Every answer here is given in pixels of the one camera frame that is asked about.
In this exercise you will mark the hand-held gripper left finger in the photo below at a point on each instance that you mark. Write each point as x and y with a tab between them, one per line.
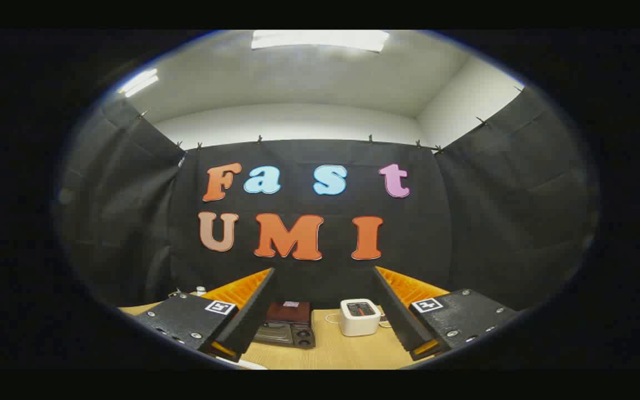
253	311

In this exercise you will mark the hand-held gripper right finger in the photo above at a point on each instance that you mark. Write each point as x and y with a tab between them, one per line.
400	316

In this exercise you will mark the black toaster oven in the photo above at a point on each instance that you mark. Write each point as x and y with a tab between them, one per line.
289	314

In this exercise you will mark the white box-shaped appliance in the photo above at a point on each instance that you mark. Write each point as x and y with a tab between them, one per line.
360	322

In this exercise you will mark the white plate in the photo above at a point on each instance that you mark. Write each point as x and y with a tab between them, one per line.
250	365

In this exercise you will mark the black backdrop cloth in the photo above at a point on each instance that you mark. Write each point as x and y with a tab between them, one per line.
464	222

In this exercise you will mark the ceiling light panel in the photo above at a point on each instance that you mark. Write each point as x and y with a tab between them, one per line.
320	39
139	82

